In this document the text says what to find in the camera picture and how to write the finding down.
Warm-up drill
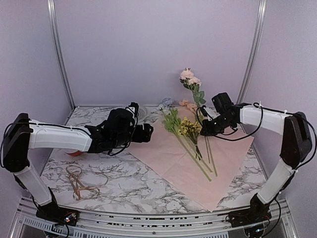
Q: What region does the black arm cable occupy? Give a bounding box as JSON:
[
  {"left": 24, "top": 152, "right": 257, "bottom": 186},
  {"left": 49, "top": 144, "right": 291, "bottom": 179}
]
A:
[
  {"left": 106, "top": 116, "right": 139, "bottom": 157},
  {"left": 195, "top": 104, "right": 317, "bottom": 172}
]

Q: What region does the pink wrapping paper sheet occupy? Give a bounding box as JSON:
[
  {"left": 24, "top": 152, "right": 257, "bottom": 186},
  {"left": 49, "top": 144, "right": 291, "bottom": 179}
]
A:
[{"left": 128, "top": 107, "right": 261, "bottom": 214}]

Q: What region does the beige raffia ribbon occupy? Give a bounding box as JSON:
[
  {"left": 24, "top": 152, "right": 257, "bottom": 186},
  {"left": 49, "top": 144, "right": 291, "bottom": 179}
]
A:
[{"left": 66, "top": 165, "right": 109, "bottom": 201}]

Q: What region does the yellow fake flower bunch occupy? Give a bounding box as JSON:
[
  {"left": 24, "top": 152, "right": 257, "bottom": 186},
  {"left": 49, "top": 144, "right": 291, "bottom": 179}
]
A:
[{"left": 180, "top": 117, "right": 202, "bottom": 160}]

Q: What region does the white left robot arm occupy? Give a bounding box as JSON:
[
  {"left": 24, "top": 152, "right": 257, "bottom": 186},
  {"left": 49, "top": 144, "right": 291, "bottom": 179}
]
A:
[{"left": 0, "top": 104, "right": 154, "bottom": 221}]

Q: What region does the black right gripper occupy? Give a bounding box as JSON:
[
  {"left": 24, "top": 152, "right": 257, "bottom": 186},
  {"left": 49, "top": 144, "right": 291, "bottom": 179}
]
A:
[{"left": 199, "top": 114, "right": 234, "bottom": 136}]

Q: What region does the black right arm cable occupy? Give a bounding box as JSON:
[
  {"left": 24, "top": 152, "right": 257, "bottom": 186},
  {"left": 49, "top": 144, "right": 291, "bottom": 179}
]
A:
[{"left": 195, "top": 104, "right": 317, "bottom": 172}]

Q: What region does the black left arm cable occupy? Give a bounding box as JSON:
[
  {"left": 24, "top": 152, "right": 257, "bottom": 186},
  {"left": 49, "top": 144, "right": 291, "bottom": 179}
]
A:
[{"left": 106, "top": 116, "right": 139, "bottom": 157}]

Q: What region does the left aluminium frame post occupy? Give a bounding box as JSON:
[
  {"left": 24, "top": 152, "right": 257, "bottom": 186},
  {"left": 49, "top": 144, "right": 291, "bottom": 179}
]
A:
[{"left": 47, "top": 0, "right": 76, "bottom": 110}]

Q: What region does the small pink blossom stem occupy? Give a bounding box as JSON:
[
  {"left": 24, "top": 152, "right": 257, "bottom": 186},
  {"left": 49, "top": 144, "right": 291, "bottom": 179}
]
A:
[{"left": 179, "top": 68, "right": 206, "bottom": 108}]

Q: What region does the blue fake flower stem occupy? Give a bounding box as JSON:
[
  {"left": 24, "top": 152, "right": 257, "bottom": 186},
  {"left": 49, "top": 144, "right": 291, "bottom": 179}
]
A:
[{"left": 161, "top": 98, "right": 214, "bottom": 182}]

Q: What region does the white bowl with red outside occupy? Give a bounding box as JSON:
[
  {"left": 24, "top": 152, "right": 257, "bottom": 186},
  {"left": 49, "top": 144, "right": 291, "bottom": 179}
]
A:
[{"left": 64, "top": 150, "right": 83, "bottom": 157}]

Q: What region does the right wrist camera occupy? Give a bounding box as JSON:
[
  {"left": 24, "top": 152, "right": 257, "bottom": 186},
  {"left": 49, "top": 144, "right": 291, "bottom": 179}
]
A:
[{"left": 200, "top": 105, "right": 216, "bottom": 121}]

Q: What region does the large pink fake rose stem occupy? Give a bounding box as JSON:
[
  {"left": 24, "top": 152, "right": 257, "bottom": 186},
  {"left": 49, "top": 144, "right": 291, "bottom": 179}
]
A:
[{"left": 179, "top": 99, "right": 218, "bottom": 178}]

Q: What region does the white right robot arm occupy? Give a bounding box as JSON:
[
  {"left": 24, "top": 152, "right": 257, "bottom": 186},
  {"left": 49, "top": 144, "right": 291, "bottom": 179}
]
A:
[{"left": 199, "top": 93, "right": 317, "bottom": 222}]

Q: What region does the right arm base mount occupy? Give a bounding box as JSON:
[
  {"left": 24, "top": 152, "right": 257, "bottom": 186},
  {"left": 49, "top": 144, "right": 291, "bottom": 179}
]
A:
[{"left": 225, "top": 193, "right": 272, "bottom": 228}]

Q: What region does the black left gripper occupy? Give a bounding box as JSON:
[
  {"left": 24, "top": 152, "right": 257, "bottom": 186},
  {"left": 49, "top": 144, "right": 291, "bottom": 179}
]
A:
[{"left": 112, "top": 122, "right": 153, "bottom": 148}]

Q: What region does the striped grey ceramic plate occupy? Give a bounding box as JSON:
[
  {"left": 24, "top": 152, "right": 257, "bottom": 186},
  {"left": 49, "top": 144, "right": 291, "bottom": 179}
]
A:
[{"left": 137, "top": 106, "right": 151, "bottom": 122}]

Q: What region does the aluminium front rail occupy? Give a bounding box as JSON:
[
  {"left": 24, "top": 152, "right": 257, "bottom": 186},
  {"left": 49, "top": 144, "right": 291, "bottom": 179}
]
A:
[{"left": 8, "top": 197, "right": 298, "bottom": 238}]

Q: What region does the aluminium frame post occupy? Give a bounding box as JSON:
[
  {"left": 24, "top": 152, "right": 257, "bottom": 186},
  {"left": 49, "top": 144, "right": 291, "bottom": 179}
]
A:
[
  {"left": 47, "top": 0, "right": 76, "bottom": 110},
  {"left": 236, "top": 0, "right": 267, "bottom": 104}
]

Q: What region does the right aluminium frame post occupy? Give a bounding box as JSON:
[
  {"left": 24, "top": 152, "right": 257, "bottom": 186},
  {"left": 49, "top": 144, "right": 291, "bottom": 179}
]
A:
[{"left": 236, "top": 0, "right": 267, "bottom": 104}]

